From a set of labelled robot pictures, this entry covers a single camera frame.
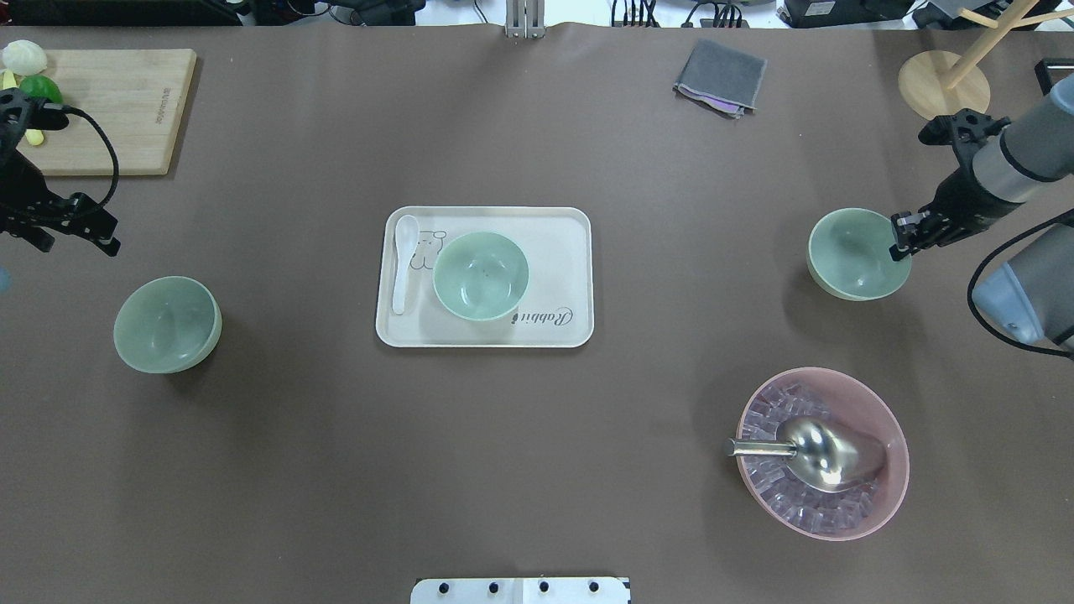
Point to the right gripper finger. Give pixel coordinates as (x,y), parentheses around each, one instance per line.
(913,233)

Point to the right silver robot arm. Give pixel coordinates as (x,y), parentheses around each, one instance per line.
(1021,291)

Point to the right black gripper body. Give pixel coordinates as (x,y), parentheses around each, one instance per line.
(962,194)

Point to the metal scoop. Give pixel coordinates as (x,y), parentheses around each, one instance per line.
(823,454)

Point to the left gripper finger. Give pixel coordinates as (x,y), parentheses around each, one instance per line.
(90,220)
(28,231)

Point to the white garlic bulb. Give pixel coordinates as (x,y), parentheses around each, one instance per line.
(25,58)

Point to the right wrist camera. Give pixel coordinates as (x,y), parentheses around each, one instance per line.
(966,131)

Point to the dark wooden tray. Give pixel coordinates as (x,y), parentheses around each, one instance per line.
(1049,71)

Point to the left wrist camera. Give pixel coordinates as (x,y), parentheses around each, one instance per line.
(20,112)

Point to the green bowl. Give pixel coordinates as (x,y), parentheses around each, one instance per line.
(167,326)
(849,256)
(481,276)

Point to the pink bowl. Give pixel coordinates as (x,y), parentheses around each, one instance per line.
(830,395)

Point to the green bowl on tray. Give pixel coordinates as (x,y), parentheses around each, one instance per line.
(481,276)

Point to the wooden mug stand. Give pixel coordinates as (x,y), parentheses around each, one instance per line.
(937,83)

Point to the green lime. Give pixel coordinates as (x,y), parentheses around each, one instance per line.
(41,86)

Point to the yellow plastic knife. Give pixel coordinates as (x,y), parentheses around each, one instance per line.
(33,137)

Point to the grey folded cloth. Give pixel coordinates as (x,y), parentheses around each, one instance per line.
(725,79)

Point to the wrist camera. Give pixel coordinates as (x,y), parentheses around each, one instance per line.
(20,112)
(966,131)

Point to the white ceramic spoon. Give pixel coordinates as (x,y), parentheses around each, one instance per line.
(406,238)

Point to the cream serving tray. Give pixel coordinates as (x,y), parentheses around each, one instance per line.
(557,310)

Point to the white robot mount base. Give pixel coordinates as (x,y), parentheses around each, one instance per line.
(543,589)

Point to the wooden cutting board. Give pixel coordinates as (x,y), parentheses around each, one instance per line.
(136,95)

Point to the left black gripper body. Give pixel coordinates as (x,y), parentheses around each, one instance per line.
(18,186)

